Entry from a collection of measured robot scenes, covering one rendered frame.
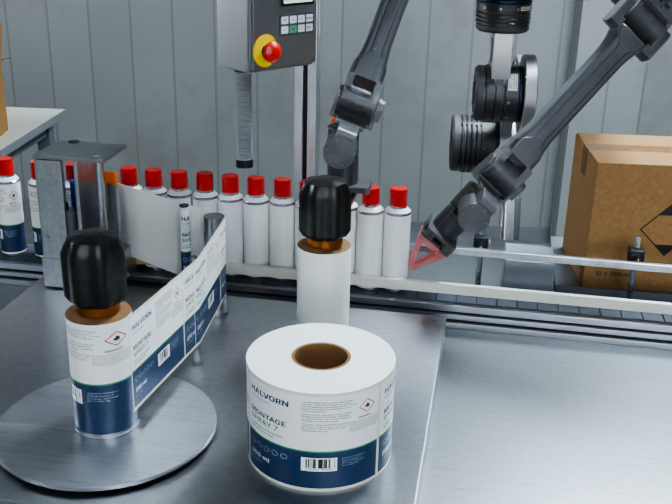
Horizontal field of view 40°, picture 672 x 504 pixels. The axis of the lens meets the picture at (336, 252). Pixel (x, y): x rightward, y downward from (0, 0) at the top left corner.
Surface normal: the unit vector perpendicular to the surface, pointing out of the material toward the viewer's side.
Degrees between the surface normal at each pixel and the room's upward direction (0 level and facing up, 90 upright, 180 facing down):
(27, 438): 0
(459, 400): 0
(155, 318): 90
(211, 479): 0
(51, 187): 90
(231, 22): 90
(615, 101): 90
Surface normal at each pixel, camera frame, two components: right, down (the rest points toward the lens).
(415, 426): 0.02, -0.93
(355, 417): 0.42, 0.34
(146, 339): 0.96, 0.12
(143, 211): -0.63, 0.27
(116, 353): 0.62, 0.30
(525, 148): 0.15, 0.14
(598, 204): -0.06, 0.36
